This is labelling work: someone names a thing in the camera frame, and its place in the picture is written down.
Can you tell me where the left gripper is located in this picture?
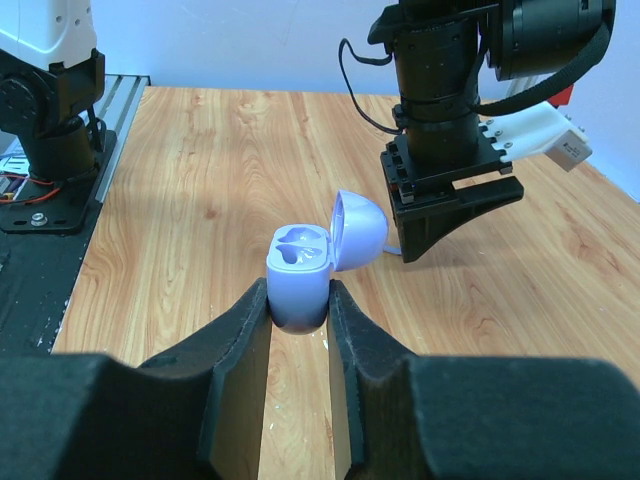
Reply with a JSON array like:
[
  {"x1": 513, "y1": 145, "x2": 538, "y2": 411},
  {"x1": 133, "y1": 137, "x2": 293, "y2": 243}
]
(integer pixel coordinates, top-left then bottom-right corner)
[{"x1": 380, "y1": 124, "x2": 524, "y2": 263}]

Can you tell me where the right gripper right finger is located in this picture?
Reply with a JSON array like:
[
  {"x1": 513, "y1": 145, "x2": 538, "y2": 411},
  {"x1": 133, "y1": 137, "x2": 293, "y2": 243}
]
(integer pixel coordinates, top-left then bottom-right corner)
[{"x1": 327, "y1": 280, "x2": 639, "y2": 479}]

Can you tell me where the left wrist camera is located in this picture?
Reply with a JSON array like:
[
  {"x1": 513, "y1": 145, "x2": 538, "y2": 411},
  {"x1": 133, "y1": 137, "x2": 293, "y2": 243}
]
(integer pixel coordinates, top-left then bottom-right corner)
[{"x1": 480, "y1": 102, "x2": 593, "y2": 172}]

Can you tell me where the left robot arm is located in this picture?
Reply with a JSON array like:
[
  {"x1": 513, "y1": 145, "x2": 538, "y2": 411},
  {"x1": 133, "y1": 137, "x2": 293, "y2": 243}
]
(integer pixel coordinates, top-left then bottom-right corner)
[{"x1": 1, "y1": 1, "x2": 616, "y2": 263}]

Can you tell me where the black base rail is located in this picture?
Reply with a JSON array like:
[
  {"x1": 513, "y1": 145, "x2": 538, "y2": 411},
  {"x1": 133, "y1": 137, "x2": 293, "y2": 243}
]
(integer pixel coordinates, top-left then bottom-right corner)
[{"x1": 1, "y1": 130, "x2": 117, "y2": 356}]

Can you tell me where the lilac earbud case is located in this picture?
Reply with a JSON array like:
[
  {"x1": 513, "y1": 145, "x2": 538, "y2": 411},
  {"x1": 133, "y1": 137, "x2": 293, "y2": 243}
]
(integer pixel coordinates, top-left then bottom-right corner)
[{"x1": 266, "y1": 190, "x2": 389, "y2": 335}]

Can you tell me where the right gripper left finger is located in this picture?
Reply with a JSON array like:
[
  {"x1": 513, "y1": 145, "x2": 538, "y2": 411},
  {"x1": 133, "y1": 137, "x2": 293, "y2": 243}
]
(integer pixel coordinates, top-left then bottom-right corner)
[{"x1": 1, "y1": 279, "x2": 271, "y2": 479}]

